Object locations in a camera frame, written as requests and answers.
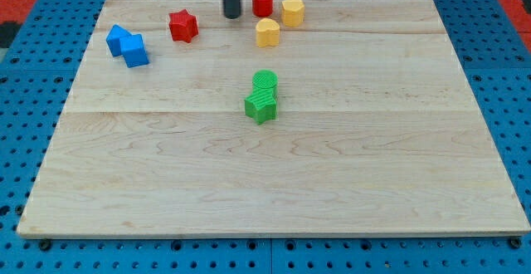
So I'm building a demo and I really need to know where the red star block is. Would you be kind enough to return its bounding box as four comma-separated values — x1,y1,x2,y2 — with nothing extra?
168,9,199,43

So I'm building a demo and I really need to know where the green cylinder block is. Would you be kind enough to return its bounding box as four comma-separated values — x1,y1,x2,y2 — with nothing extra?
252,70,278,99

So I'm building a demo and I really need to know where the green star block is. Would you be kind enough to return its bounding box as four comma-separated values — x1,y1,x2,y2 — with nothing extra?
244,89,277,125

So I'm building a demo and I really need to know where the light wooden board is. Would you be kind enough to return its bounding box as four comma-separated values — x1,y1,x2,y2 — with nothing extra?
17,0,530,239

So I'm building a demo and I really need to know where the blue triangle block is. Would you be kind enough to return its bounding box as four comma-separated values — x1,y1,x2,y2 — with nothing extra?
105,24,131,56

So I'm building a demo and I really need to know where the red cylinder block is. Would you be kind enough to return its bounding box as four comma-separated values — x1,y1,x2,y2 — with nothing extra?
252,0,273,17

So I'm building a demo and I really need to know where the yellow hexagon block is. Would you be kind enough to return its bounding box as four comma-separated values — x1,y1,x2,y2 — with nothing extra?
281,0,305,27

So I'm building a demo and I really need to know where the yellow heart block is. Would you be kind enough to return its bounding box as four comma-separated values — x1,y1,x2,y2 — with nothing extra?
256,18,280,47

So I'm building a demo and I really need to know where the blue cube block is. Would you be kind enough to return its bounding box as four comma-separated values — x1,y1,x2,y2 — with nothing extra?
119,34,149,68

